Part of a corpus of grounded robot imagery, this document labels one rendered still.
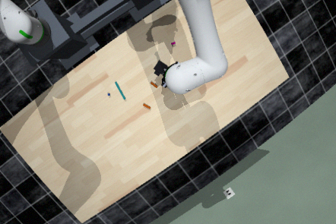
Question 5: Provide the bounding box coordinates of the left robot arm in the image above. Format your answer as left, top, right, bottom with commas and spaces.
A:
154, 0, 228, 94

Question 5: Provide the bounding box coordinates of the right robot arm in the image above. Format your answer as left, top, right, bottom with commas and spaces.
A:
0, 0, 51, 47

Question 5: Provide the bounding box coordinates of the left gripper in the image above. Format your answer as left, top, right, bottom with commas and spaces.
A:
161, 62, 179, 88

